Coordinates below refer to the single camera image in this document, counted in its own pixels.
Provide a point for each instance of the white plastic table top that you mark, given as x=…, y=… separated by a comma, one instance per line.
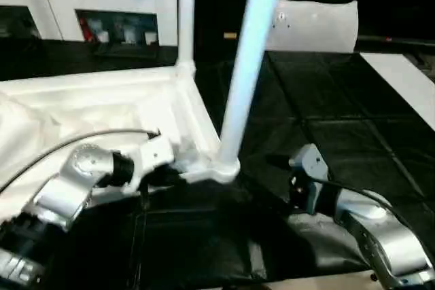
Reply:
x=88, y=113

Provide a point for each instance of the white plastic table leg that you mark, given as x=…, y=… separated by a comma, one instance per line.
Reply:
x=248, y=52
x=185, y=15

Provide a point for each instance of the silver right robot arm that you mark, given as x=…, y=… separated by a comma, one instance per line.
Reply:
x=377, y=236

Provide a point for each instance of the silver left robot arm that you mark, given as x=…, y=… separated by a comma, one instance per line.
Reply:
x=68, y=188

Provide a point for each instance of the small brown block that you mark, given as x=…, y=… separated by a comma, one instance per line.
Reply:
x=230, y=35

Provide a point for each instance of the small white jar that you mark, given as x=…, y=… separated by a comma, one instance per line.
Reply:
x=146, y=37

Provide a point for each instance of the white plastic bag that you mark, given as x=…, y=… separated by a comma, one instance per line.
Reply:
x=319, y=25

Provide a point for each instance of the flat white board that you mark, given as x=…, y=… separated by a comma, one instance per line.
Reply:
x=404, y=83

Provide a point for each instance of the white cabinet with glass doors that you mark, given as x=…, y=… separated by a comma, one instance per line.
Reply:
x=81, y=5

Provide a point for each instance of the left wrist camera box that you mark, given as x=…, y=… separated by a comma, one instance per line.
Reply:
x=153, y=157

